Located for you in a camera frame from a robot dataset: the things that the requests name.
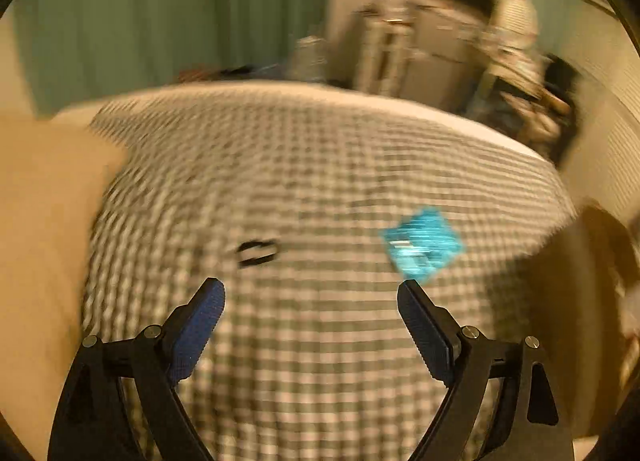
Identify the checkered bed sheet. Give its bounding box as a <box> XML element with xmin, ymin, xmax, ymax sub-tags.
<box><xmin>84</xmin><ymin>83</ymin><xmax>574</xmax><ymax>460</ymax></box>

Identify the white vanity desk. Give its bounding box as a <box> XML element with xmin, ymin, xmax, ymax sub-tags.
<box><xmin>465</xmin><ymin>56</ymin><xmax>560</xmax><ymax>145</ymax></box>

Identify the grey mini fridge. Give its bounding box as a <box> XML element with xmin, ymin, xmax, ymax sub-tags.
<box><xmin>399</xmin><ymin>6</ymin><xmax>485</xmax><ymax>112</ymax></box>

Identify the yellow pillow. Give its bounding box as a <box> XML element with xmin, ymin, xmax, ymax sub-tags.
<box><xmin>1</xmin><ymin>116</ymin><xmax>126</xmax><ymax>460</ymax></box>

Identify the large clear water jug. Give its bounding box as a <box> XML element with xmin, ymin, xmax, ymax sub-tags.
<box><xmin>286</xmin><ymin>36</ymin><xmax>328</xmax><ymax>83</ymax></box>

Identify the black hair tie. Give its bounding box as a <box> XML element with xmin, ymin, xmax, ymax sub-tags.
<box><xmin>234</xmin><ymin>238</ymin><xmax>281</xmax><ymax>269</ymax></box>

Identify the green curtain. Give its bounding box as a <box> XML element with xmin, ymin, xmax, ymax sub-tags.
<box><xmin>13</xmin><ymin>0</ymin><xmax>326</xmax><ymax>116</ymax></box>

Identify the oval vanity mirror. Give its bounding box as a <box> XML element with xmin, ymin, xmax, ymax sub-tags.
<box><xmin>492</xmin><ymin>0</ymin><xmax>539</xmax><ymax>51</ymax></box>

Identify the black chair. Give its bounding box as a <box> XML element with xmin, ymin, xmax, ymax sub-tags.
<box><xmin>544</xmin><ymin>53</ymin><xmax>580</xmax><ymax>169</ymax></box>

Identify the brown cardboard box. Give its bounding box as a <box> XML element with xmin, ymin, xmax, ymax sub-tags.
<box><xmin>522</xmin><ymin>204</ymin><xmax>639</xmax><ymax>438</ymax></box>

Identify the cyan foil packet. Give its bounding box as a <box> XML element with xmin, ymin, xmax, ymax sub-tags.
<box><xmin>381</xmin><ymin>208</ymin><xmax>464</xmax><ymax>281</ymax></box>

